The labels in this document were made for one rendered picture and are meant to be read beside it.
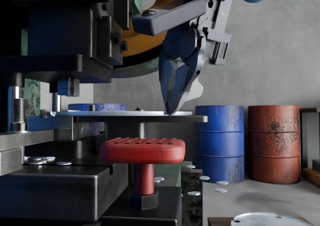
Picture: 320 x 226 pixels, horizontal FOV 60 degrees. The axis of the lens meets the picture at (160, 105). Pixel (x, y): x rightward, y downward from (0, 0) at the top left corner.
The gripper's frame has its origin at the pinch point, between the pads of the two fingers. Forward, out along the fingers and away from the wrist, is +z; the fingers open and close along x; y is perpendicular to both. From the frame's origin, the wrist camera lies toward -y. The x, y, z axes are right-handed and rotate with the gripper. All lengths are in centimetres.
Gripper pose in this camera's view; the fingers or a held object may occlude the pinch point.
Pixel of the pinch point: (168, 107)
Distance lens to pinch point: 46.8
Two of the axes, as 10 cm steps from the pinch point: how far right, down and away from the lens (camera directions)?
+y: 7.6, 0.2, 6.5
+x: -6.2, -3.0, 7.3
